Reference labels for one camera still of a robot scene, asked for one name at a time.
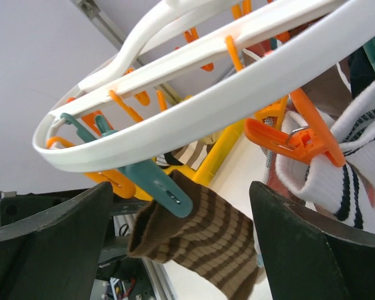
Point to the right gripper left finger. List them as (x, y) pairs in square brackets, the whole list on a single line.
[(54, 254)]

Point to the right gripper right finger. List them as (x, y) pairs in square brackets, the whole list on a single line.
[(308, 255)]

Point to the brown striped sock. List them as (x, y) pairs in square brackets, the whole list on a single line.
[(191, 155), (215, 241)]

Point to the teal clothes peg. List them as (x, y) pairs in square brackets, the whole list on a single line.
[(146, 174)]

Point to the white round sock hanger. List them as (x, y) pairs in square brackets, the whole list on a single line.
[(336, 28)]

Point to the white striped hanging sock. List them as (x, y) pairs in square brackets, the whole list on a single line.
[(347, 192)]

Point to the orange clothes peg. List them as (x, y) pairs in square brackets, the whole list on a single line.
[(302, 144)]

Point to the yellow plastic tray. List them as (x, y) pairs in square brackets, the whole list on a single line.
[(215, 158)]

